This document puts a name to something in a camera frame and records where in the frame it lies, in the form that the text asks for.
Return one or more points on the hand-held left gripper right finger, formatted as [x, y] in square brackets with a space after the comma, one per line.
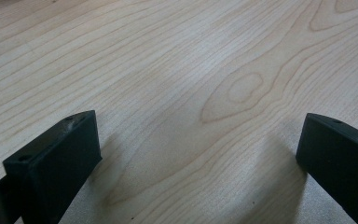
[341, 161]

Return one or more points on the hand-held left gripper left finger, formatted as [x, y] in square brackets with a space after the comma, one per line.
[56, 161]

